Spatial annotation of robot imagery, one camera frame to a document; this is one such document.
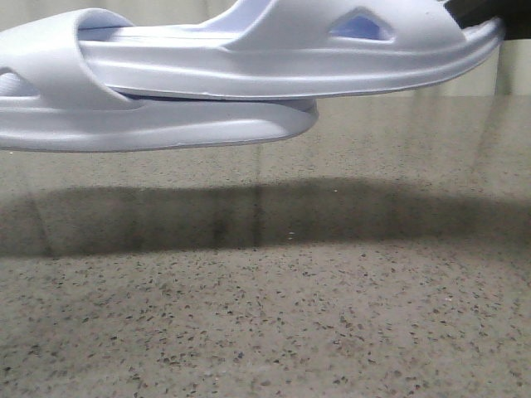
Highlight light blue slipper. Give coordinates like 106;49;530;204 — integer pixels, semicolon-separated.
1;8;318;153
77;0;505;103

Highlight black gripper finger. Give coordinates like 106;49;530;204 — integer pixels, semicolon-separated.
443;0;530;40

